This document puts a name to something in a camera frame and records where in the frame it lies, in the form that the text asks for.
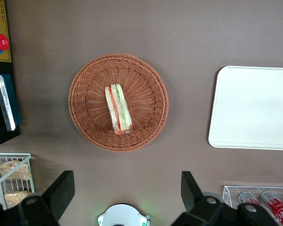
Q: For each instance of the white rectangular plastic tray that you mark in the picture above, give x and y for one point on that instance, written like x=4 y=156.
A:
x=252 y=108

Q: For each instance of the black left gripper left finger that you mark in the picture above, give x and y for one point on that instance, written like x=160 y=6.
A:
x=59 y=190

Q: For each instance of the large round brown wicker basket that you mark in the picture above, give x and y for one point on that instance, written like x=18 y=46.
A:
x=143 y=82

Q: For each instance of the silver blue sealing bar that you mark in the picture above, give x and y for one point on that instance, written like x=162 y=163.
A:
x=4 y=103

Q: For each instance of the triangle sandwich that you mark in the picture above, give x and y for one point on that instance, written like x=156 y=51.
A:
x=118 y=106

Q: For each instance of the red cola can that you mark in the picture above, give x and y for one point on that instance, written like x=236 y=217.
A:
x=276 y=204
x=247 y=197

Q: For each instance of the clear acrylic can holder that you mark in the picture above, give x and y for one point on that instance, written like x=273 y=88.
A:
x=228 y=190

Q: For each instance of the clear bag of rice crackers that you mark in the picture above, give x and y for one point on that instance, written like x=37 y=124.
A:
x=14 y=169
x=16 y=197

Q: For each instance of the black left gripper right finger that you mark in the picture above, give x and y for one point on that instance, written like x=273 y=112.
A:
x=191 y=190

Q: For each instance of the red emergency push button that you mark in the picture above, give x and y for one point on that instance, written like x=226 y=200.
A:
x=0 y=42

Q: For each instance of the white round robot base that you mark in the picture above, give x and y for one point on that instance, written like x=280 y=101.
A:
x=122 y=215

